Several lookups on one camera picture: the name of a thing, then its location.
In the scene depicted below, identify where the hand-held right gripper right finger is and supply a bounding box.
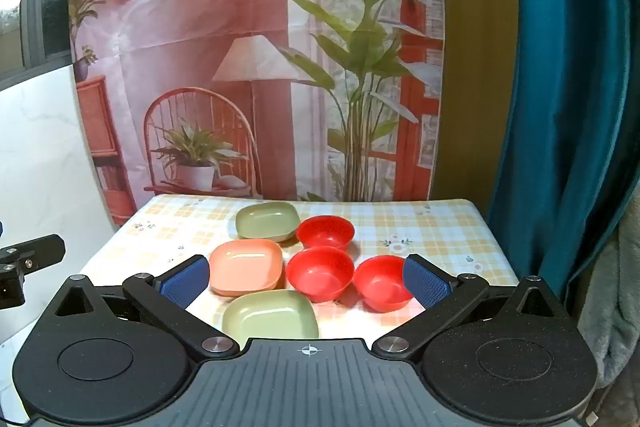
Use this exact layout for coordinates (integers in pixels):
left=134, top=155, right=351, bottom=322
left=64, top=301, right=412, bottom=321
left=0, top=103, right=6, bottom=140
left=372, top=254, right=571, bottom=360

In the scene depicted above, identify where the grey fleece blanket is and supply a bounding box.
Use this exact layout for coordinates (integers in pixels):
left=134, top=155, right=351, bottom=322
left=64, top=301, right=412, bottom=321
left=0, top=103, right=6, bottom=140
left=580, top=207, right=640, bottom=389

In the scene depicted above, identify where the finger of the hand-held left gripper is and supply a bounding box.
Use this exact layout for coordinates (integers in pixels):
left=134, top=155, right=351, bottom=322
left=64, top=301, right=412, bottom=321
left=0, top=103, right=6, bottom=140
left=0, top=234, right=66, bottom=308

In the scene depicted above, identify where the red bowl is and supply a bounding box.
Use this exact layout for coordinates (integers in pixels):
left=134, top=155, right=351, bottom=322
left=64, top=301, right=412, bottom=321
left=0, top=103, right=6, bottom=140
left=286, top=247, right=356, bottom=303
left=296, top=215, right=356, bottom=254
left=353, top=256, right=414, bottom=313

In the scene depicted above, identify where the pink square plate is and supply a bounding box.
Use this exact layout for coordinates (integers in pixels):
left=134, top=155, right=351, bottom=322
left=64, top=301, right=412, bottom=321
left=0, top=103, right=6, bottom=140
left=209, top=239, right=284, bottom=297

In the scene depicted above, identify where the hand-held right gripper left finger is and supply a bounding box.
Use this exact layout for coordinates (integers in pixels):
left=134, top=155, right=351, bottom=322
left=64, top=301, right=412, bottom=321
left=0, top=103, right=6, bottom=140
left=52, top=255, right=241, bottom=360

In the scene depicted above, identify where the green square plate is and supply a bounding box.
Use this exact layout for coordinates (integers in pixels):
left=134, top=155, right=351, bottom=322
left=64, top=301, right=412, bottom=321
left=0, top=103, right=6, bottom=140
left=222, top=290, right=319, bottom=344
left=236, top=202, right=301, bottom=243

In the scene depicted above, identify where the printed room backdrop cloth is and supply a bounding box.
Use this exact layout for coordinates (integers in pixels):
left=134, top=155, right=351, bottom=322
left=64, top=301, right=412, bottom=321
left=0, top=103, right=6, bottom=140
left=67, top=0, right=446, bottom=228

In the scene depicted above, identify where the yellow checked floral tablecloth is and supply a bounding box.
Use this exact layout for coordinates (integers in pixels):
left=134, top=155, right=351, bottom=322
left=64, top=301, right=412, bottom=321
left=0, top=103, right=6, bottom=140
left=80, top=194, right=521, bottom=344

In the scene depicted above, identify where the teal curtain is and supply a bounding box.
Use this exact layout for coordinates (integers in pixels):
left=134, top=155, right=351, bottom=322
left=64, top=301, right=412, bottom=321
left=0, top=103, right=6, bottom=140
left=487, top=0, right=640, bottom=303

